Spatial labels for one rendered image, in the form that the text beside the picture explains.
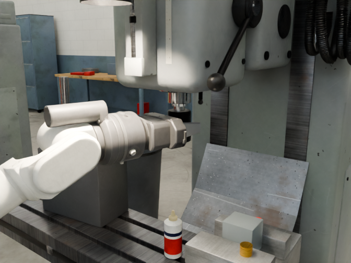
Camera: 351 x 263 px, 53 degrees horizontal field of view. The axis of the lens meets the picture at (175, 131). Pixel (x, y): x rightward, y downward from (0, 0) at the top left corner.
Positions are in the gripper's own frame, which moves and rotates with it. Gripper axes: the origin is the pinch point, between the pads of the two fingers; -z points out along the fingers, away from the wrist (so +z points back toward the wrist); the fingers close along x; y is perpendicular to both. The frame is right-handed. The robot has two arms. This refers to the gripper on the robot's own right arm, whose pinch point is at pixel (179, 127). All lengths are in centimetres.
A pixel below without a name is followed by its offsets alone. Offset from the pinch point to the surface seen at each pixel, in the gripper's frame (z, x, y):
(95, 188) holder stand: 8.0, 23.8, 19.3
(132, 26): 12.5, -3.5, -18.9
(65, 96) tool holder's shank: 8.5, 38.8, -2.6
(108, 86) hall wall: -280, 575, 61
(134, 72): 12.5, -3.7, -11.7
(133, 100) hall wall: -297, 510, 83
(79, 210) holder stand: 10.3, 29.5, 26.8
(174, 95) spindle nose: 2.2, -1.1, -6.6
